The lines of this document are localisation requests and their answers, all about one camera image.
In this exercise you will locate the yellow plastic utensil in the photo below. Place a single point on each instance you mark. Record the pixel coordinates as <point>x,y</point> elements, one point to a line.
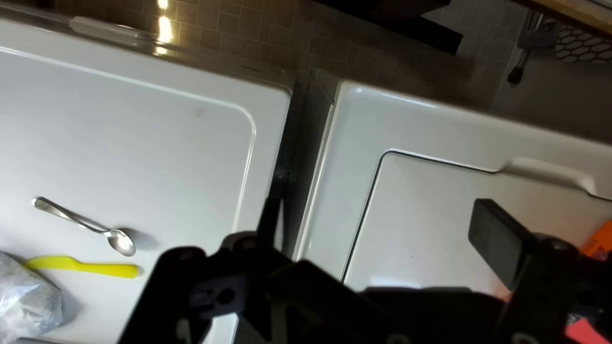
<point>82,265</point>

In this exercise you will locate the wooden board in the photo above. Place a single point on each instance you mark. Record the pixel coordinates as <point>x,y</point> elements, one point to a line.
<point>574,11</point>

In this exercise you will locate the white washing machine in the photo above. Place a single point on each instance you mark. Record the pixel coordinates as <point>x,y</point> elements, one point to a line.
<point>413,210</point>

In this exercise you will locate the black robot stand frame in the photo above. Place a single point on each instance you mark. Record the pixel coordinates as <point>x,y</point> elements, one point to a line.
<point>394,21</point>

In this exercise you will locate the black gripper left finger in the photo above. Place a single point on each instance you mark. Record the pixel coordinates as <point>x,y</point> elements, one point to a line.
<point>184,286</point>

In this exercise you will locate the white dryer machine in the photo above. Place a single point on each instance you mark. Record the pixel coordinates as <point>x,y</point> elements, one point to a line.
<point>126,139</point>

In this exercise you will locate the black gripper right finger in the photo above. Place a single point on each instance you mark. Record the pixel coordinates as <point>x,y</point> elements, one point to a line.
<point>503,241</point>

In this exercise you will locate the black hexagonal mesh panel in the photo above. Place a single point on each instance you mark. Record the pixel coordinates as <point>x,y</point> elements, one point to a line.
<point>585,44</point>

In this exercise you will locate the metal spoon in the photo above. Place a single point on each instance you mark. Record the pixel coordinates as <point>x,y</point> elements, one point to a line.
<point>117,239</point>

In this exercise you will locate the crumpled clear plastic bag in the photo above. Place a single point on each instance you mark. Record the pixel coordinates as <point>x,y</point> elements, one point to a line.
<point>25,298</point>

